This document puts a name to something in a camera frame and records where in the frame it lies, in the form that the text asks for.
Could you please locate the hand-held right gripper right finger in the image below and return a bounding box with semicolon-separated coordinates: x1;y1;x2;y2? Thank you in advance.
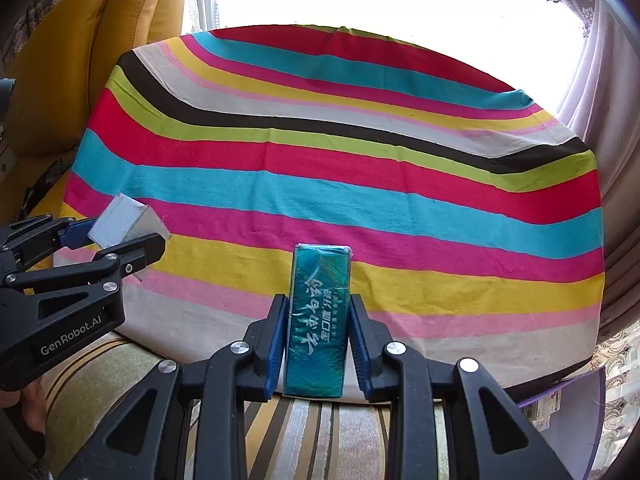
349;294;576;480

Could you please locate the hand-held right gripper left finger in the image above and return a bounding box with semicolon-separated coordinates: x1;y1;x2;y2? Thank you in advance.
60;294;291;480

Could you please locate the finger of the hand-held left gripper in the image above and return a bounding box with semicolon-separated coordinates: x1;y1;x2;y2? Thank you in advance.
0;214;98;281
0;233;167;292

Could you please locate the small white box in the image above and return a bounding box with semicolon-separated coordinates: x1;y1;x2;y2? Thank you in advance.
87;192;171;248

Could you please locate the teal box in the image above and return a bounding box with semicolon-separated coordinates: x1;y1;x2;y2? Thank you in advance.
284;243;352;398

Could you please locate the person's left hand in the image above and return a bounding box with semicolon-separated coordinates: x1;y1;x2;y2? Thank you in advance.
0;382;47;433

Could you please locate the beige striped seat cushion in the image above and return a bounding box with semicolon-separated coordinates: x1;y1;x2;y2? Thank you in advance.
30;330;451;480

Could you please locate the yellow leather sofa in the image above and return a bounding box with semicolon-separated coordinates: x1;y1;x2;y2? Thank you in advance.
5;0;186;158

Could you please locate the colourful striped cloth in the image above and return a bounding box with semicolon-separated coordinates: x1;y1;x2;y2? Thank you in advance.
52;25;608;401

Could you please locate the purple plastic sheet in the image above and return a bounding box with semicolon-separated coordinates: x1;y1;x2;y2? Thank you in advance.
517;365;607;471

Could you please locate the pale pink curtain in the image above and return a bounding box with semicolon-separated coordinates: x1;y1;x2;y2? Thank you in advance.
555;5;640;351

